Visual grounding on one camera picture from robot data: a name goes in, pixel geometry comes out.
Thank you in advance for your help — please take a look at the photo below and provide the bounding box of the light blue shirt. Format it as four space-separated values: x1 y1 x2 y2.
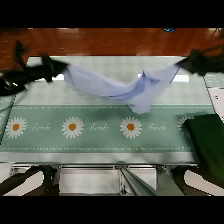
62 63 181 115

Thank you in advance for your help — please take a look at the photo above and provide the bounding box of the small blue object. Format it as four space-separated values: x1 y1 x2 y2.
162 27 177 34

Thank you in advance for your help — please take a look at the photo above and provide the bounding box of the white flat object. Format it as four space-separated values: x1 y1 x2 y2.
207 86 224 122

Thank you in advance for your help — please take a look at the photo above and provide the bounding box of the silver frame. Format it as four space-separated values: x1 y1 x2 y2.
0 161 202 197

